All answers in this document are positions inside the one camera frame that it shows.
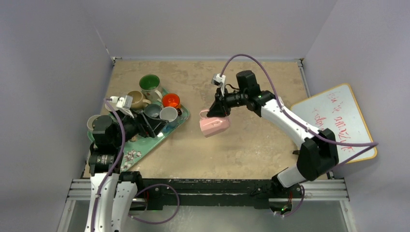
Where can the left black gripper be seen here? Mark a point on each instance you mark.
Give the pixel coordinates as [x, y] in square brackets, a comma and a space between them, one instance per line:
[140, 123]

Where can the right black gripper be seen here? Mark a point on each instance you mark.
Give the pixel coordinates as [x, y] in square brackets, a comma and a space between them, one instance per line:
[219, 105]

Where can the grey-blue mug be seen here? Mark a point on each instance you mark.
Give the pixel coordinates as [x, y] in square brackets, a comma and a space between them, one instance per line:
[153, 110]

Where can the blue mug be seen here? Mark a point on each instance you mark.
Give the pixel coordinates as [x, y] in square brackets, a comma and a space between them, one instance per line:
[169, 114]

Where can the pink faceted mug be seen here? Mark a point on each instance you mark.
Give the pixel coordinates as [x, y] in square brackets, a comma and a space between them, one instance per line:
[210, 126]

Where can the orange mug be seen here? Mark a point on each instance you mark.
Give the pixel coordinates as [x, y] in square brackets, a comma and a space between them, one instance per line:
[172, 100]

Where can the beige round mug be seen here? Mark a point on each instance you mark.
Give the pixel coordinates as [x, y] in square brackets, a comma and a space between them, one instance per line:
[139, 101]

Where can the cream floral mug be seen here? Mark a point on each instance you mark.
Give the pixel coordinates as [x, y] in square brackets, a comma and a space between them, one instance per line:
[150, 86]

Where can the white-grey mug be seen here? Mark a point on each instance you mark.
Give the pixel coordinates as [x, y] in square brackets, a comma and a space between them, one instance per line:
[90, 121]

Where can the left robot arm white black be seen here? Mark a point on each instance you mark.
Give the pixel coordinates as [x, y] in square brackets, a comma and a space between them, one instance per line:
[112, 191]

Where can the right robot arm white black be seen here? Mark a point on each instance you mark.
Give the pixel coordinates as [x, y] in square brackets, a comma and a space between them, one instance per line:
[317, 152]

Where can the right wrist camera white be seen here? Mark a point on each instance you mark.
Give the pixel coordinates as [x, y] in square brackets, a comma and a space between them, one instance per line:
[219, 81]

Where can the whiteboard with yellow frame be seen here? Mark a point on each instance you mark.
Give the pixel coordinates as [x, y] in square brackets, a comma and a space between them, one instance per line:
[336, 109]

